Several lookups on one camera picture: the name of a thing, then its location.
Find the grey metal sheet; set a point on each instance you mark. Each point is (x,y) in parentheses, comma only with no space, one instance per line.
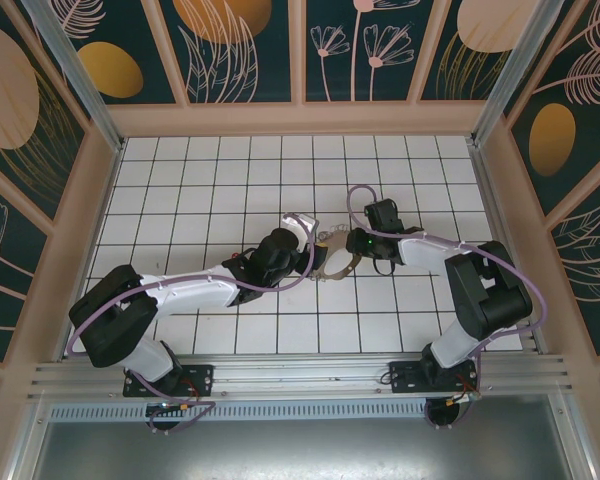
(300,450)

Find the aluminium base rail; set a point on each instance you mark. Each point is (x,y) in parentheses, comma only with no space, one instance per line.
(300,380)

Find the aluminium side rail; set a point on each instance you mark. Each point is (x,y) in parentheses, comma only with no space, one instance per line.
(490,200)

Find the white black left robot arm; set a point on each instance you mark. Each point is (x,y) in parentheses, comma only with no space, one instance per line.
(190,295)

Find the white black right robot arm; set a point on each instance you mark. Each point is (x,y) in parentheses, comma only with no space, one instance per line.
(490,300)

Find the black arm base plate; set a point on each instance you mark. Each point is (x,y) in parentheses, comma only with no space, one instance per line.
(405,380)
(200,380)

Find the yellow power connector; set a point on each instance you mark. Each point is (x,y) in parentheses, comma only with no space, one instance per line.
(454,401)
(184,410)

